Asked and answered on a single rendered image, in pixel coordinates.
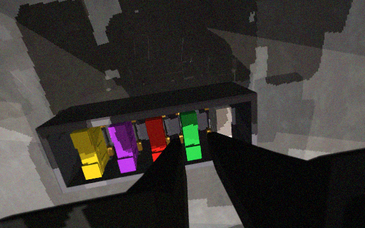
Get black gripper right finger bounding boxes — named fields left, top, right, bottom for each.
left=207, top=132, right=365, bottom=228

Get black fuse block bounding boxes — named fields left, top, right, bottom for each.
left=35, top=81, right=258, bottom=194

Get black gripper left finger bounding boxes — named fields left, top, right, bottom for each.
left=0, top=138, right=189, bottom=228

